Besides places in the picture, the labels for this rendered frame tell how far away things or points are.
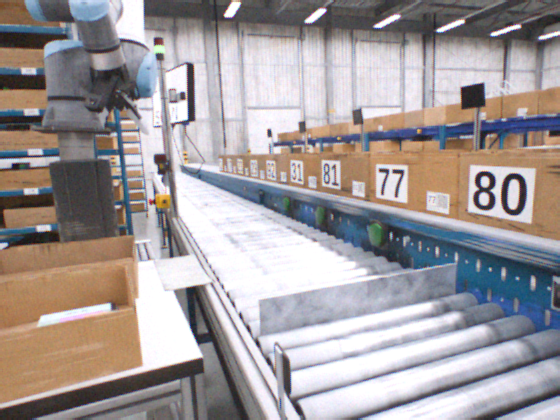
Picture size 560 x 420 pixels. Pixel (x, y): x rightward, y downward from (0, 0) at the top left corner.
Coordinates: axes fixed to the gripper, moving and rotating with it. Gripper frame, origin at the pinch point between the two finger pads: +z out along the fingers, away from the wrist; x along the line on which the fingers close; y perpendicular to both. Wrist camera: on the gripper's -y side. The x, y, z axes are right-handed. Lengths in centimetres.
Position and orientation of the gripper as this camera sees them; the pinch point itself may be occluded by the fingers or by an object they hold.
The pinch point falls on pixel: (125, 133)
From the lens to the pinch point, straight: 127.7
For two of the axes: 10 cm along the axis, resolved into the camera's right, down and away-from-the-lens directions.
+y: 2.6, -6.6, 7.1
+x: -9.6, -1.7, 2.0
